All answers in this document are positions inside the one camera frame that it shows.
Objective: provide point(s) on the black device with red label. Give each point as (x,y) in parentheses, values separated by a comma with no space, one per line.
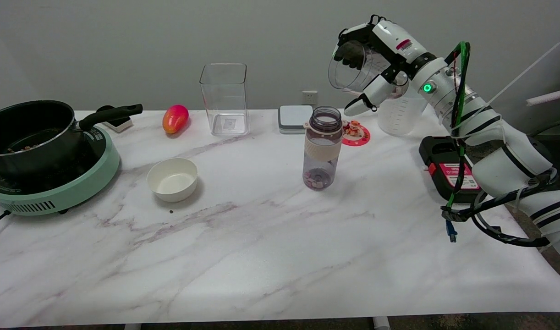
(445,151)

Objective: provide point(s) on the grey chair frame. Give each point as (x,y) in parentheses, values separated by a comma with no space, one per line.
(555,123)

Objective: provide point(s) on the clear square plastic container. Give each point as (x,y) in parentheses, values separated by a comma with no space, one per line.
(225,105)

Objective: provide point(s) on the clear black-rimmed measuring cup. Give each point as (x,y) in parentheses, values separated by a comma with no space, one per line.
(348,80)

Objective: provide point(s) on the red orange toy mango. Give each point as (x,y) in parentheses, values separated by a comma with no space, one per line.
(174,119)

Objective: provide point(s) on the white padded chair armrest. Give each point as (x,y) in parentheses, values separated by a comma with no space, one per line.
(550,96)

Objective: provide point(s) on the green induction cooker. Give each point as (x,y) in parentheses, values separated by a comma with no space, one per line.
(78,188)

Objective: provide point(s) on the pink white candies in bottle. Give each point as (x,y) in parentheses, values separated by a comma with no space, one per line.
(320,181)

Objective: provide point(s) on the black white power adapter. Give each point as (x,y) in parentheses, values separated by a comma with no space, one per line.
(119,123)

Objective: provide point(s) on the clear water bottle beige band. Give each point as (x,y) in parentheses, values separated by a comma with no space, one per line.
(323,151)

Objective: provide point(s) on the white wall socket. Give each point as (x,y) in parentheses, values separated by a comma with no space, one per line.
(310,97)

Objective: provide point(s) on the large translucent measuring jug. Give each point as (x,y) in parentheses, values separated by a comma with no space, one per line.
(399,119)

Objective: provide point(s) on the white grey kitchen scale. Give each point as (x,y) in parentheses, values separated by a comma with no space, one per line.
(294,118)

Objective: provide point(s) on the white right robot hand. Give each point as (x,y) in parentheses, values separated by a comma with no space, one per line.
(399,41)

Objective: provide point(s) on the red coaster with figurine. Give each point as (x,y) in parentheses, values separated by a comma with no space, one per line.
(355,135)

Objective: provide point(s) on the white bowl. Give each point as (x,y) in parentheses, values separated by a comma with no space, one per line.
(172,181)

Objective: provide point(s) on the white table leg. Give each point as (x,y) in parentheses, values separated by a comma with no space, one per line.
(133,327)
(381,323)

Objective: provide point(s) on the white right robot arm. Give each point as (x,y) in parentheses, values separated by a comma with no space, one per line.
(504,156)

